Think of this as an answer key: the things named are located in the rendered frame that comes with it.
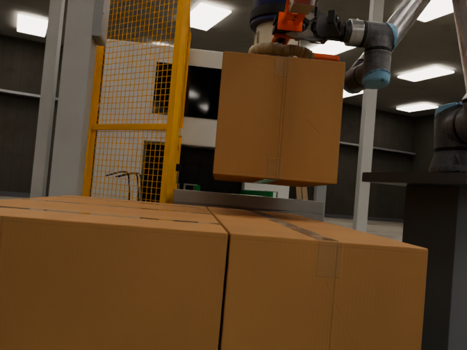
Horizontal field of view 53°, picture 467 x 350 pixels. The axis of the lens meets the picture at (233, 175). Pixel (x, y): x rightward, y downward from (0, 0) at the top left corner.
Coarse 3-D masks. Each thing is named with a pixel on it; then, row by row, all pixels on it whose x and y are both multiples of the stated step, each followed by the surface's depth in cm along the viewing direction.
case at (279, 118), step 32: (224, 64) 149; (256, 64) 150; (288, 64) 150; (320, 64) 150; (224, 96) 149; (256, 96) 149; (288, 96) 150; (320, 96) 150; (224, 128) 148; (256, 128) 149; (288, 128) 149; (320, 128) 149; (224, 160) 148; (256, 160) 148; (288, 160) 149; (320, 160) 149
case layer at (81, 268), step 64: (0, 256) 84; (64, 256) 85; (128, 256) 86; (192, 256) 87; (256, 256) 88; (320, 256) 90; (384, 256) 91; (0, 320) 84; (64, 320) 85; (128, 320) 86; (192, 320) 87; (256, 320) 88; (320, 320) 89; (384, 320) 90
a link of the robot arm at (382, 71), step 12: (372, 48) 156; (384, 48) 155; (372, 60) 155; (384, 60) 155; (360, 72) 161; (372, 72) 155; (384, 72) 154; (360, 84) 164; (372, 84) 158; (384, 84) 157
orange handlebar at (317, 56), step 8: (288, 8) 142; (288, 16) 146; (296, 16) 145; (304, 16) 144; (296, 24) 153; (272, 40) 172; (288, 40) 170; (320, 56) 187; (328, 56) 187; (336, 56) 188
